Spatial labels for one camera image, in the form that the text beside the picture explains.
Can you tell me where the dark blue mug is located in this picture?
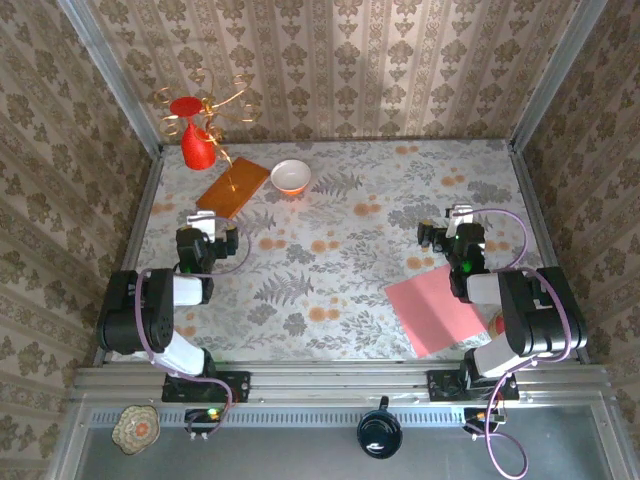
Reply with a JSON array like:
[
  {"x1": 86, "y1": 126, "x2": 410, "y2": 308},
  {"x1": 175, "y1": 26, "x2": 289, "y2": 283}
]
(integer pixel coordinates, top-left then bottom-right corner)
[{"x1": 356, "y1": 395, "x2": 404, "y2": 459}]

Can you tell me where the white orange bowl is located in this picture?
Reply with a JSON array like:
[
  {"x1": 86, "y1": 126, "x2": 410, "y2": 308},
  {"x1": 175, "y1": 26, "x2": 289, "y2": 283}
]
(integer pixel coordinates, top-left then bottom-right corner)
[{"x1": 270, "y1": 159, "x2": 312, "y2": 197}]

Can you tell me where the aluminium mounting rail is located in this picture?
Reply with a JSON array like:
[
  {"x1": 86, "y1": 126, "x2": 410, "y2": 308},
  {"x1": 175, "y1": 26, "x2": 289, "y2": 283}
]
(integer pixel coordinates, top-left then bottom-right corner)
[{"x1": 69, "y1": 362, "x2": 614, "y2": 406}]

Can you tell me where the gold wire stand wooden base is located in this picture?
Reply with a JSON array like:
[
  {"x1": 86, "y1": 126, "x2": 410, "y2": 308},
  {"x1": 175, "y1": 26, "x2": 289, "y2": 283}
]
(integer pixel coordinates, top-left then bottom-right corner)
[{"x1": 153, "y1": 67, "x2": 271, "y2": 224}]

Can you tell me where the grey metal tray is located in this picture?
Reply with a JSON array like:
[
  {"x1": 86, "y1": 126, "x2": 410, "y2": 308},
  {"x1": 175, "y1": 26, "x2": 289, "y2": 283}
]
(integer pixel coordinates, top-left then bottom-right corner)
[{"x1": 49, "y1": 394, "x2": 631, "y2": 480}]

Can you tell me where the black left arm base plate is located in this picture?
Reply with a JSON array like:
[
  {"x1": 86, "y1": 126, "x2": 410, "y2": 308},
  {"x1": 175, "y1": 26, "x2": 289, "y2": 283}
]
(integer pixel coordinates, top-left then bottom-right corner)
[{"x1": 161, "y1": 370, "x2": 252, "y2": 404}]

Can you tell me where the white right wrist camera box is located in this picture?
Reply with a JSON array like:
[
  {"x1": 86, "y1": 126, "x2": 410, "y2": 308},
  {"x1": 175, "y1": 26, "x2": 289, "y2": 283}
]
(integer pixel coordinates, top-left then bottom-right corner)
[{"x1": 445, "y1": 203, "x2": 475, "y2": 227}]

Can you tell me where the aluminium frame post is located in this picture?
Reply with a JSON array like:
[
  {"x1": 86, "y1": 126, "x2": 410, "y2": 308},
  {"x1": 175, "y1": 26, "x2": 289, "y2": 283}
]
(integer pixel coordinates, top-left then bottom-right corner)
[
  {"x1": 509, "y1": 0, "x2": 609, "y2": 151},
  {"x1": 56, "y1": 0, "x2": 164, "y2": 156}
]

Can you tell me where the patterned scalloped small dish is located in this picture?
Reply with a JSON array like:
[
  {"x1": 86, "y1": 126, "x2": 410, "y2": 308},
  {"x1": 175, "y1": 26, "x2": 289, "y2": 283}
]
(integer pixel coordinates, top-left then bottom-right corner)
[{"x1": 111, "y1": 404, "x2": 161, "y2": 456}]

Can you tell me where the aluminium table side rail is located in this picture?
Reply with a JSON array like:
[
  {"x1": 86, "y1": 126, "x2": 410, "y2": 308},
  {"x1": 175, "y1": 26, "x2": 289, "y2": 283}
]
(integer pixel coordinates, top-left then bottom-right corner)
[
  {"x1": 508, "y1": 142, "x2": 591, "y2": 364},
  {"x1": 94, "y1": 149, "x2": 164, "y2": 366}
]

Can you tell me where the floral patterned table cloth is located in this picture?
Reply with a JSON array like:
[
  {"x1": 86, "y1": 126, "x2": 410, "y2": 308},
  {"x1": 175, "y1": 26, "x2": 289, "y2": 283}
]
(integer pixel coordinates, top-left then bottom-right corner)
[{"x1": 110, "y1": 139, "x2": 574, "y2": 362}]

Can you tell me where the red upturned goblet glass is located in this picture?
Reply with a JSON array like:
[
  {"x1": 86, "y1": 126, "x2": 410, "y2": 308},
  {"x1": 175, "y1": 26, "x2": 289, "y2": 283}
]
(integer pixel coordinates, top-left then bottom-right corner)
[{"x1": 169, "y1": 96, "x2": 217, "y2": 172}]

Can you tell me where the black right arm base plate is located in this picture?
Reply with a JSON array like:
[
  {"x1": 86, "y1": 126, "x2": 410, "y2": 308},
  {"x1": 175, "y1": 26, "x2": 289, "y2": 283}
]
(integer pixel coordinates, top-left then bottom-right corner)
[{"x1": 427, "y1": 369, "x2": 520, "y2": 403}]

